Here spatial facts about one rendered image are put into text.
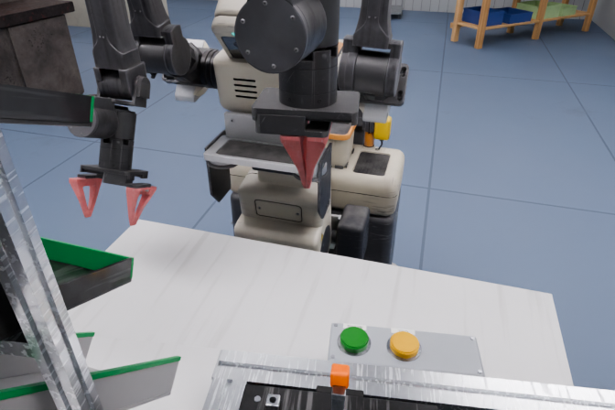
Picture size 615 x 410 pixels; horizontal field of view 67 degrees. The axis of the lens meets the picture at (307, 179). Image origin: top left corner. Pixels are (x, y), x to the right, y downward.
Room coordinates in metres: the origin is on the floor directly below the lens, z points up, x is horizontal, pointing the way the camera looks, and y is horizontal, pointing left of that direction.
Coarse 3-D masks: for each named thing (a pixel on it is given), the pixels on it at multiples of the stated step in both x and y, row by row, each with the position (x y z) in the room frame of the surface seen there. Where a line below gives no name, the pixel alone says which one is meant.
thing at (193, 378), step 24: (96, 336) 0.55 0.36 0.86; (96, 360) 0.50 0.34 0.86; (120, 360) 0.50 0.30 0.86; (144, 360) 0.50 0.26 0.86; (192, 360) 0.50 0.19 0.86; (216, 360) 0.50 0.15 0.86; (192, 384) 0.45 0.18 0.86; (144, 408) 0.41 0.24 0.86; (168, 408) 0.41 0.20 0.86; (192, 408) 0.41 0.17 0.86
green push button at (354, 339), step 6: (342, 330) 0.46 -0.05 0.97; (348, 330) 0.46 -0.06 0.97; (354, 330) 0.46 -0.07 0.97; (360, 330) 0.46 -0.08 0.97; (342, 336) 0.45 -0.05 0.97; (348, 336) 0.45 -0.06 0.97; (354, 336) 0.45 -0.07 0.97; (360, 336) 0.45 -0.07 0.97; (366, 336) 0.45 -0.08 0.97; (342, 342) 0.44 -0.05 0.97; (348, 342) 0.44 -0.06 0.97; (354, 342) 0.44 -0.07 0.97; (360, 342) 0.44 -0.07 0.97; (366, 342) 0.44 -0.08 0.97; (348, 348) 0.43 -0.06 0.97; (354, 348) 0.43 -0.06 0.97; (360, 348) 0.43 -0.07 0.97
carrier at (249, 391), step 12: (252, 384) 0.38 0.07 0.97; (252, 396) 0.36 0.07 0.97; (264, 396) 0.36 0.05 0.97; (288, 396) 0.36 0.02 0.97; (300, 396) 0.36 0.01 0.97; (312, 396) 0.36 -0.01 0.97; (324, 396) 0.36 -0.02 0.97; (348, 396) 0.36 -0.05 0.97; (240, 408) 0.34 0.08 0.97; (252, 408) 0.34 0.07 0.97; (264, 408) 0.34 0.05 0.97; (288, 408) 0.34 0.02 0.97; (300, 408) 0.34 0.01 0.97; (312, 408) 0.34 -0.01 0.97; (324, 408) 0.34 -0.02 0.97; (348, 408) 0.34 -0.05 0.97; (360, 408) 0.34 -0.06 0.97; (372, 408) 0.34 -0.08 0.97; (384, 408) 0.34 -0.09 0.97; (396, 408) 0.34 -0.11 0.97; (408, 408) 0.34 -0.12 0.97; (420, 408) 0.34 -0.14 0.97; (432, 408) 0.34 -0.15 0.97
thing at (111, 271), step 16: (48, 240) 0.37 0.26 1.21; (48, 256) 0.36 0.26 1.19; (64, 256) 0.35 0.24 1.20; (80, 256) 0.35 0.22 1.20; (96, 256) 0.35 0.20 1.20; (112, 256) 0.34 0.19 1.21; (128, 256) 0.34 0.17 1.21; (64, 272) 0.33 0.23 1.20; (80, 272) 0.33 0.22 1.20; (96, 272) 0.30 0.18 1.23; (112, 272) 0.31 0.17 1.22; (128, 272) 0.33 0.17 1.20; (0, 288) 0.22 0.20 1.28; (64, 288) 0.26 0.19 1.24; (80, 288) 0.28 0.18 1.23; (96, 288) 0.29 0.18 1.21; (112, 288) 0.31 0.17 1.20; (0, 304) 0.22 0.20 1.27; (80, 304) 0.27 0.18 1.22; (0, 320) 0.22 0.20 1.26; (16, 320) 0.23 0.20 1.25; (0, 336) 0.21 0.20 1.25
